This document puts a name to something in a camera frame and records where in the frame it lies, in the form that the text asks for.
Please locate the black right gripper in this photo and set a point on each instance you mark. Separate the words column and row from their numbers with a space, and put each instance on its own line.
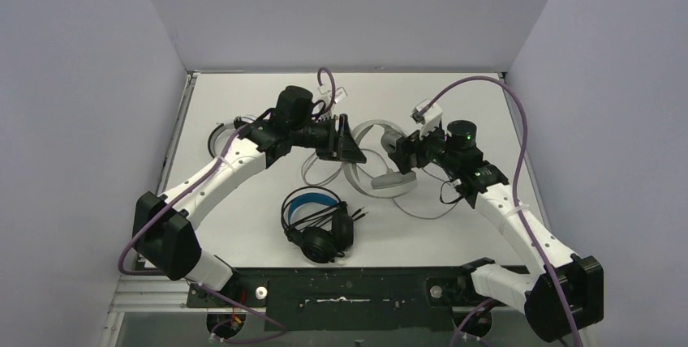
column 406, row 147

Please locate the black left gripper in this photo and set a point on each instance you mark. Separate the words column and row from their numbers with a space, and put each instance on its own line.
column 333, row 137

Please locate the black headphones with blue band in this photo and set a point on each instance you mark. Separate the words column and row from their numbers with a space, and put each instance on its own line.
column 318, row 222

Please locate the white and black headphones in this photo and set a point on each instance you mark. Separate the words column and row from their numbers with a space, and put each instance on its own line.
column 222, row 129

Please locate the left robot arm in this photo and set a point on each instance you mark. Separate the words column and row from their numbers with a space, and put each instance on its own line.
column 165, row 225

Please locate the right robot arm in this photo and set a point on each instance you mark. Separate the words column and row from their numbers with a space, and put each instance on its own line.
column 561, row 291

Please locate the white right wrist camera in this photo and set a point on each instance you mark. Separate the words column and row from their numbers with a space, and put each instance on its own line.
column 427, row 116

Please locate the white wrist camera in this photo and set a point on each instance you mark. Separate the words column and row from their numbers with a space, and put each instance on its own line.
column 325, row 99
column 427, row 116

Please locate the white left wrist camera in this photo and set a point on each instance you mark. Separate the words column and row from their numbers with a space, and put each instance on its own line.
column 325, row 99

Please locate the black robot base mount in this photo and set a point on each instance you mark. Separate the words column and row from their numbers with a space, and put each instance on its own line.
column 356, row 299

